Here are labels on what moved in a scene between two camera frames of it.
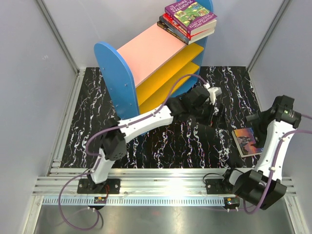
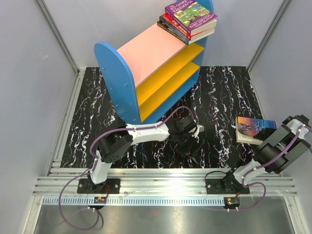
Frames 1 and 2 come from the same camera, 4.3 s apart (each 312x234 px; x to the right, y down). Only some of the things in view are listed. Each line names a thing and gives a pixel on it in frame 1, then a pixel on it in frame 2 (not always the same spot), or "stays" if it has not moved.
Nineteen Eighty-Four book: (163, 26) to (181, 33)
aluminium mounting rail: (142, 182) stays
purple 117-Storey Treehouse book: (190, 16) stays
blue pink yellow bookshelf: (151, 71) stays
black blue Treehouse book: (178, 30) stays
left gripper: (215, 121) to (189, 150)
